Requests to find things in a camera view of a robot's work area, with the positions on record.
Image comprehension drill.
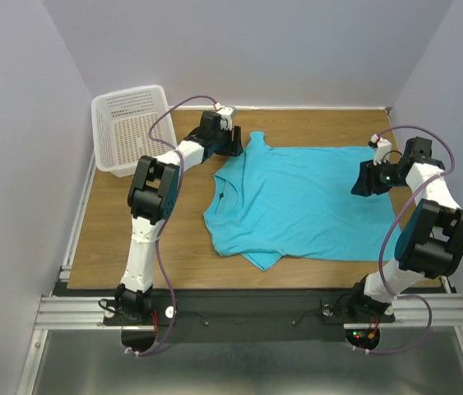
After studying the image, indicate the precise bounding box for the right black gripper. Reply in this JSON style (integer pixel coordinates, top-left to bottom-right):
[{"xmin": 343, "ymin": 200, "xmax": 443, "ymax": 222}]
[{"xmin": 350, "ymin": 156, "xmax": 409, "ymax": 197}]

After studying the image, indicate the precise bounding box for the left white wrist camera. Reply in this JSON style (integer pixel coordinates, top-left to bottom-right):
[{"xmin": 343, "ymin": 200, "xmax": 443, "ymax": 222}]
[{"xmin": 213, "ymin": 102, "xmax": 238, "ymax": 130}]

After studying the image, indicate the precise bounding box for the white perforated plastic basket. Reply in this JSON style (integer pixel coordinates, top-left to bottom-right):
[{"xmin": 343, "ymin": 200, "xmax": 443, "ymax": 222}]
[{"xmin": 91, "ymin": 85, "xmax": 177, "ymax": 177}]

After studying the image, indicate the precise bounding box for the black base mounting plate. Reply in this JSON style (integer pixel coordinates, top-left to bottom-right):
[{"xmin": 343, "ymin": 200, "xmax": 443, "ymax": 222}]
[{"xmin": 100, "ymin": 288, "xmax": 395, "ymax": 349}]

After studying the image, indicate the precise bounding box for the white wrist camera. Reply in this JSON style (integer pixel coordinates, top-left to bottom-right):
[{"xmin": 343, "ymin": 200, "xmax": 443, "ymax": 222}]
[
  {"xmin": 368, "ymin": 134, "xmax": 392, "ymax": 165},
  {"xmin": 213, "ymin": 102, "xmax": 238, "ymax": 130}
]

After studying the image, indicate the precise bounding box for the turquoise t-shirt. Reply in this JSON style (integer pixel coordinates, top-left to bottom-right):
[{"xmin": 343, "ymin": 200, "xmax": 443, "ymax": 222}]
[{"xmin": 203, "ymin": 132, "xmax": 400, "ymax": 271}]

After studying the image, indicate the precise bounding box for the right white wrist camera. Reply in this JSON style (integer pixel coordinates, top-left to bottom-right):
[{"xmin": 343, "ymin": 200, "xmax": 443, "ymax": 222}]
[{"xmin": 368, "ymin": 134, "xmax": 392, "ymax": 165}]

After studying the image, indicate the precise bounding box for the aluminium extrusion frame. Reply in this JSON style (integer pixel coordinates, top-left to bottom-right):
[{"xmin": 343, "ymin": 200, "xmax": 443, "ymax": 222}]
[{"xmin": 16, "ymin": 164, "xmax": 463, "ymax": 394}]

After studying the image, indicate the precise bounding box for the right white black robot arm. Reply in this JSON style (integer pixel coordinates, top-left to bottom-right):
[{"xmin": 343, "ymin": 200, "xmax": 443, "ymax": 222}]
[{"xmin": 346, "ymin": 135, "xmax": 463, "ymax": 322}]

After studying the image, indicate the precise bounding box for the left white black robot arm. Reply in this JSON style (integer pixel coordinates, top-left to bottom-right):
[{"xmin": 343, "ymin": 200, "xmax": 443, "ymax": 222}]
[{"xmin": 112, "ymin": 105, "xmax": 243, "ymax": 324}]

